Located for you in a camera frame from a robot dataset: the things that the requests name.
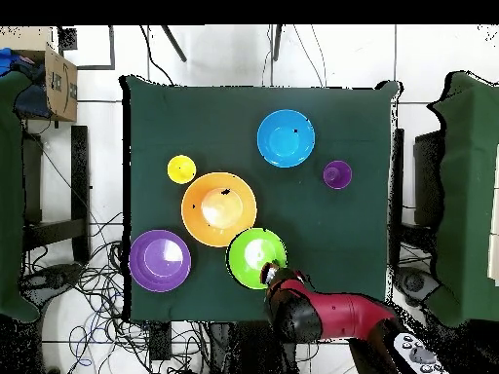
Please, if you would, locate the large green bowl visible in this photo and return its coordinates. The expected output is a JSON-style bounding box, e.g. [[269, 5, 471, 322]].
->
[[225, 227, 289, 291]]

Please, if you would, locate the large orange bowl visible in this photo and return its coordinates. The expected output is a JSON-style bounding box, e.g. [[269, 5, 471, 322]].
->
[[180, 171, 259, 249]]

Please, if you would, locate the purple cup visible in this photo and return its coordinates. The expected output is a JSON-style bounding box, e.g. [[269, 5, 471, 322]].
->
[[322, 160, 354, 191]]

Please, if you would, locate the large purple bowl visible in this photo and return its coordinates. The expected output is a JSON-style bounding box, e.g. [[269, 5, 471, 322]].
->
[[128, 228, 193, 294]]

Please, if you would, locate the large blue bowl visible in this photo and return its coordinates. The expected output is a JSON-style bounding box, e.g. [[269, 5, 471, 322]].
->
[[255, 109, 317, 169]]

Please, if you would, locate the black power strip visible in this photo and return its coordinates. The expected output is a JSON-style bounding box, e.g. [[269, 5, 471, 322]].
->
[[148, 321, 173, 361]]

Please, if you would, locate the green cloth side table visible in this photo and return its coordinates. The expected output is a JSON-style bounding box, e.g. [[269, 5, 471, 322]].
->
[[426, 70, 499, 328], [0, 71, 42, 324]]

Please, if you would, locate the dark green tablecloth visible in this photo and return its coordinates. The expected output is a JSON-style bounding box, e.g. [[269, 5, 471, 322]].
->
[[118, 75, 403, 324]]

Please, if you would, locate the black tripod leg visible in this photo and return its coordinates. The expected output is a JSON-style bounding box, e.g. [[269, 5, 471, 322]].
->
[[160, 24, 188, 63], [271, 24, 284, 62]]

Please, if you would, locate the cardboard box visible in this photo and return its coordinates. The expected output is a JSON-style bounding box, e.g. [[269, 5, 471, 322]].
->
[[0, 25, 79, 123]]

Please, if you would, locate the blue cloth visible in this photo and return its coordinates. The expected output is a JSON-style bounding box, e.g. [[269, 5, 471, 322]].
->
[[0, 47, 28, 77]]

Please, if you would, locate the black stool frame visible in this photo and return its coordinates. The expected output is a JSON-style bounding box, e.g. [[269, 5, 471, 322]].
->
[[389, 128, 443, 250], [20, 124, 92, 266]]

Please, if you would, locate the tangle of floor cables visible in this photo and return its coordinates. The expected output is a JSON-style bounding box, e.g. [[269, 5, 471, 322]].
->
[[22, 209, 219, 374]]

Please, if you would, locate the black metal frame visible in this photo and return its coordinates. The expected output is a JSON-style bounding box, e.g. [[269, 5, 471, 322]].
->
[[57, 24, 117, 72]]

